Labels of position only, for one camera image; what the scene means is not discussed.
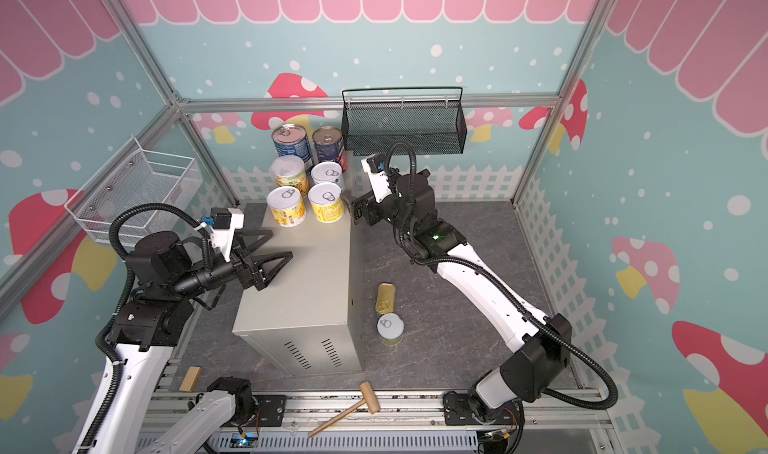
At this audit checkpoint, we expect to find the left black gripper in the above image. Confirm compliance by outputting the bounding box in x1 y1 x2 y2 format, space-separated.
171 228 293 299

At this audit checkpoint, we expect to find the fruit can white lid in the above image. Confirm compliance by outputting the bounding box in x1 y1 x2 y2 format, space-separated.
310 161 344 188
308 182 344 223
267 186 306 227
377 313 405 346

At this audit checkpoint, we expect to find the dark blue chopped tomato can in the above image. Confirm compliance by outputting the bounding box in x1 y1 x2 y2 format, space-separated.
312 126 346 170

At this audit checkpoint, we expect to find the peach fruit can plastic lid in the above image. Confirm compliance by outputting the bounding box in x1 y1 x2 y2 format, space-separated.
270 155 309 196

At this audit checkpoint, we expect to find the gold can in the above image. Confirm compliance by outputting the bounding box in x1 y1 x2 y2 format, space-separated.
375 282 396 315

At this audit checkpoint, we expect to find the blue soup can pink lid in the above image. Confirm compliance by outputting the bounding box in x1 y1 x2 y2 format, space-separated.
271 123 314 167

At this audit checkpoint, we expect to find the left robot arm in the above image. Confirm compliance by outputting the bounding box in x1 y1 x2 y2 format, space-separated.
74 203 293 453

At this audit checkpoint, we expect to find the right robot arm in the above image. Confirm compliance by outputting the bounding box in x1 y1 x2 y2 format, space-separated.
352 141 619 423

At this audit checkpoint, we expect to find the grey metal cabinet counter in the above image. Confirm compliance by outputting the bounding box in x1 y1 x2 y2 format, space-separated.
232 188 364 377

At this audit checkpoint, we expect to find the wooden block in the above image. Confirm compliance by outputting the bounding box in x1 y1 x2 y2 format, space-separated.
179 366 202 392

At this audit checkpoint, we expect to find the green circuit board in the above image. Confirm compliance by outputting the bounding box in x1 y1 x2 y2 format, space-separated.
230 432 259 449

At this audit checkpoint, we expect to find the wooden mallet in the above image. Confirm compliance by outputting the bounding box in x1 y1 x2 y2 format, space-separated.
308 381 381 438

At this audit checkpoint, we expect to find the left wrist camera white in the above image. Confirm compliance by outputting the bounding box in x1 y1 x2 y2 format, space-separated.
199 207 245 262

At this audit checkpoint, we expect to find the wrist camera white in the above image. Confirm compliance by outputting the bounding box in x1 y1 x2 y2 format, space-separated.
361 153 391 203
199 207 245 262

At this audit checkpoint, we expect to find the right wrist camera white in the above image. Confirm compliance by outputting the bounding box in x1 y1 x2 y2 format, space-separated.
361 153 391 203

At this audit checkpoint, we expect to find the black mesh wall basket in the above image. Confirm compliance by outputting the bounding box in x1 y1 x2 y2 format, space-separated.
341 86 468 156

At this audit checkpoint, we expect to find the white wire wall basket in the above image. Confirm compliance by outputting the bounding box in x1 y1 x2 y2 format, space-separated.
65 138 203 244

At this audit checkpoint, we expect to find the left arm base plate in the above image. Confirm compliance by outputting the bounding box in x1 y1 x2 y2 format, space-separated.
233 394 287 428

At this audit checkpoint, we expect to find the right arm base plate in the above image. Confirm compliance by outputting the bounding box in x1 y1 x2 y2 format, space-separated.
442 391 525 426

